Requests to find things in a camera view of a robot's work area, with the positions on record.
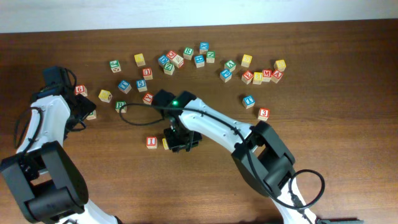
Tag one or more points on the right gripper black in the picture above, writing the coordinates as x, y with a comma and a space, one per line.
175, 144

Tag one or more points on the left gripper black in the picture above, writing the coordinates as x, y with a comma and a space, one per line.
86, 107

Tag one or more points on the yellow C block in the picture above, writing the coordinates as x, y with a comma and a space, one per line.
165, 144

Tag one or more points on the red I block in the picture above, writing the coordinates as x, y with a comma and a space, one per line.
151, 142

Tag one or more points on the green R block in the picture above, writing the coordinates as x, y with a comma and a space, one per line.
188, 53

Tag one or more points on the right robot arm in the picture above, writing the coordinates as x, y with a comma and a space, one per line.
261, 157

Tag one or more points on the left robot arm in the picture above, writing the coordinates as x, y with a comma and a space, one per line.
45, 183

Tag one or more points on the red 6 block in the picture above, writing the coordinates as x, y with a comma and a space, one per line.
81, 90

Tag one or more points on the green B block left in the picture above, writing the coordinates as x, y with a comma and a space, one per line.
92, 115

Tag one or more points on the green b block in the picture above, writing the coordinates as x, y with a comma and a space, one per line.
92, 115
120, 107

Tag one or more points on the red Y block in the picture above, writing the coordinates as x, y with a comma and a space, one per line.
148, 98

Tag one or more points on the green J block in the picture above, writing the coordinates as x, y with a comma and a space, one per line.
115, 66

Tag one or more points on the blue 5 block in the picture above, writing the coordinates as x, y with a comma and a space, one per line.
141, 85

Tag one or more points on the blue T block left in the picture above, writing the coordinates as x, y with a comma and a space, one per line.
124, 86

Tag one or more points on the blue t block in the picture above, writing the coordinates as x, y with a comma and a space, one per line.
124, 86
248, 101

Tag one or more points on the green Z block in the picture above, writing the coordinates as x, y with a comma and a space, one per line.
169, 68

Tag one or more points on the red U block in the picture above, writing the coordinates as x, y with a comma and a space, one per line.
147, 73

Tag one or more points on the plain face red-edged block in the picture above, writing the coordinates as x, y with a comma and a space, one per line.
178, 61

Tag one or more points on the blue T block right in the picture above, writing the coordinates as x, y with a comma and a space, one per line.
248, 101

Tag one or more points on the blue P block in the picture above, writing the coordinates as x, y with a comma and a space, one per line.
225, 75

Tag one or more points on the blue D block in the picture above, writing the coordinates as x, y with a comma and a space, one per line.
162, 60

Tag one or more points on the blue H block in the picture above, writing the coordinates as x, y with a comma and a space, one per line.
199, 61

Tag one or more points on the yellow block top left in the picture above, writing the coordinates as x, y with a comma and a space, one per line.
139, 59

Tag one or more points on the red Q block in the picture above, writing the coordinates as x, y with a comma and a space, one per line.
171, 55

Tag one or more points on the red 3 block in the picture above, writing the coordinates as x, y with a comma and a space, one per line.
263, 114

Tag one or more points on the green N block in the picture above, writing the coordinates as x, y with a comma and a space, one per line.
210, 57

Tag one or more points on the green V block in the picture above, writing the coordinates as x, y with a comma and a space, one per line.
230, 65

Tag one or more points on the red E block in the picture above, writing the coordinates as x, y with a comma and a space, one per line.
247, 77

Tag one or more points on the blue X block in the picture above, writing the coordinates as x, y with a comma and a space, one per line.
203, 47

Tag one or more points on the yellow B block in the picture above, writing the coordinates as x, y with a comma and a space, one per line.
257, 79

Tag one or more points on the yellow block top right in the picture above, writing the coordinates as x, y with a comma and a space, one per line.
246, 60

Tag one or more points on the red M block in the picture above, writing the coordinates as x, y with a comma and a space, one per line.
266, 75

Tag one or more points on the red A block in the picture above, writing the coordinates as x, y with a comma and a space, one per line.
276, 76

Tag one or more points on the yellow block far right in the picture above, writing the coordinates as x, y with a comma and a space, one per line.
280, 65

